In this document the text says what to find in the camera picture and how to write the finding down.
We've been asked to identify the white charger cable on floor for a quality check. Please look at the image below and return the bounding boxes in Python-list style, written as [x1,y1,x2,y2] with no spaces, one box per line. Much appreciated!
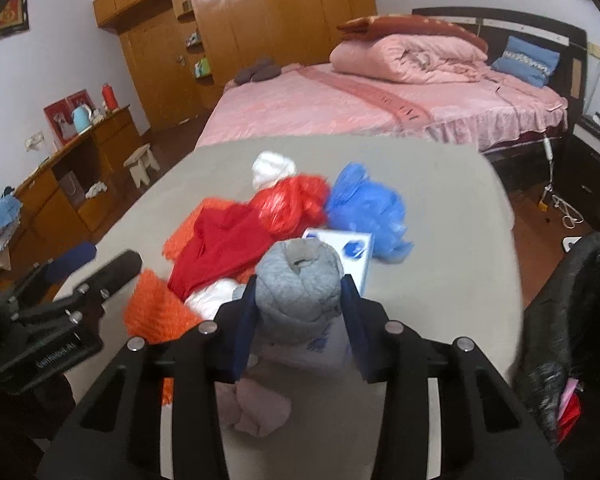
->
[540,184,586,229]

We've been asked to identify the dark slippers on bed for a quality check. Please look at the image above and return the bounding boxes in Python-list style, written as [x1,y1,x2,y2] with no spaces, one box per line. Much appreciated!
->
[233,58,282,86]

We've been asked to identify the grey table cloth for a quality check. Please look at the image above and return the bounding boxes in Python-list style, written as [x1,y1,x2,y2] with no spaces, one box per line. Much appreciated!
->
[44,131,527,480]

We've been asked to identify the white plastic bag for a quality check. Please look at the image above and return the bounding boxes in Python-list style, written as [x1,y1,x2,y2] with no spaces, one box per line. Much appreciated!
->
[184,276,357,373]

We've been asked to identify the wooden wardrobe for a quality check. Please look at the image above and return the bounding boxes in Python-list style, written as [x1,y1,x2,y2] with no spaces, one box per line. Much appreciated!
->
[93,0,376,131]

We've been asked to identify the blue pillow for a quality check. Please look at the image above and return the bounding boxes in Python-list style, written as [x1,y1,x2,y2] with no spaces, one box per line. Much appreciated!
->
[491,36,560,88]

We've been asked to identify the white blue tissue box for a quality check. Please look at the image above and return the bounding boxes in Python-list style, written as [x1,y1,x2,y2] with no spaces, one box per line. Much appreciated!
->
[302,229,374,295]

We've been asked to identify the black white nightstand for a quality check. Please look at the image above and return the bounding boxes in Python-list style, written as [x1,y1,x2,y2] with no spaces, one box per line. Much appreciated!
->
[555,122,600,231]

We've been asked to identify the black lined trash bin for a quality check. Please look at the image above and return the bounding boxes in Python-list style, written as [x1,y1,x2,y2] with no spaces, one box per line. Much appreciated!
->
[513,232,600,469]

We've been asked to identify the blue plastic bag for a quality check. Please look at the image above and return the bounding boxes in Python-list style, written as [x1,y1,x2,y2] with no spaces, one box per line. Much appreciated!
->
[325,162,413,263]

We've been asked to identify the bed with pink sheet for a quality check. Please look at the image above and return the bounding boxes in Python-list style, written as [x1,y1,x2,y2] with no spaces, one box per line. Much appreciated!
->
[198,63,568,152]

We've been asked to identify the orange foam net sheet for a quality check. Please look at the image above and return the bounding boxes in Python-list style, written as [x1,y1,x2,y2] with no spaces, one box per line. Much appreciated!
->
[123,268,204,406]

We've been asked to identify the red thermos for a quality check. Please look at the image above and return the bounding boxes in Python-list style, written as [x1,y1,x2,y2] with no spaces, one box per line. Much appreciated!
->
[102,84,119,112]

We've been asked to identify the folded pink quilt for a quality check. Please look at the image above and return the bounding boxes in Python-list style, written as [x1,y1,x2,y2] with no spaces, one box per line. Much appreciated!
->
[329,35,486,84]

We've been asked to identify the red framed picture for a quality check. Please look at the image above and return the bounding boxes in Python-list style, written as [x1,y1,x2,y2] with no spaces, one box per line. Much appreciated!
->
[43,89,94,145]

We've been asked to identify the grey sock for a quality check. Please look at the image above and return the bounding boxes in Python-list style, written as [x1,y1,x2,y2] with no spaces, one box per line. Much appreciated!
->
[256,238,343,344]

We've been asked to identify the wooden desk cabinet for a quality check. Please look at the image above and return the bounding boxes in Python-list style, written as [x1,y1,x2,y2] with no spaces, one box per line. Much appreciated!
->
[0,106,142,289]

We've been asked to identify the pink sock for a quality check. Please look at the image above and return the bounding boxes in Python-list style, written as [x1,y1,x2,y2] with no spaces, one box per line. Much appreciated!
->
[214,378,291,438]

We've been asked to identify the red cloth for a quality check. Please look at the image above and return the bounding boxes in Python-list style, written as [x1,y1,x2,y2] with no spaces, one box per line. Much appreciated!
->
[168,204,274,300]

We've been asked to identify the red plastic bag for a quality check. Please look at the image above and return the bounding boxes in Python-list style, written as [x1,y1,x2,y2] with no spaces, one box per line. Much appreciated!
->
[249,174,330,240]

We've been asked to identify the light blue kettle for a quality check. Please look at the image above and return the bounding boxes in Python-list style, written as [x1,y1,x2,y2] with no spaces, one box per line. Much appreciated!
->
[71,104,93,134]

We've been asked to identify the white paper ball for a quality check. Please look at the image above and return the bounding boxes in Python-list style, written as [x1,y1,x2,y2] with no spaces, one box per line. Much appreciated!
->
[251,151,297,191]

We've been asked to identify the white bathroom scale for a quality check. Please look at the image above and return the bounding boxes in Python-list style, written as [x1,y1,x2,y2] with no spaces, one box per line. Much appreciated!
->
[562,236,581,254]

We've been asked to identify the dark bed headboard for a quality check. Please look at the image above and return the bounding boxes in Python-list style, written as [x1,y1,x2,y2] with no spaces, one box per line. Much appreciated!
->
[413,6,588,128]

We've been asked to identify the wall power outlet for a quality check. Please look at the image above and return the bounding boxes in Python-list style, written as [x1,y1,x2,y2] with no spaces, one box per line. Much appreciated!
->
[588,42,600,61]

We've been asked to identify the red brown folded blanket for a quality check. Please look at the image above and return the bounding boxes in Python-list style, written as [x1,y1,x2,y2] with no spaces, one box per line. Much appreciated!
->
[337,14,489,53]

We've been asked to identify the white blanket controller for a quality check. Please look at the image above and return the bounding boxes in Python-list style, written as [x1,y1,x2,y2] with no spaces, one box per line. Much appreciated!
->
[543,136,554,164]

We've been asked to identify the small white wooden stool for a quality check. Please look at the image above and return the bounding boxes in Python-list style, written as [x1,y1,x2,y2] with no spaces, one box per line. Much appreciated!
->
[123,143,161,188]

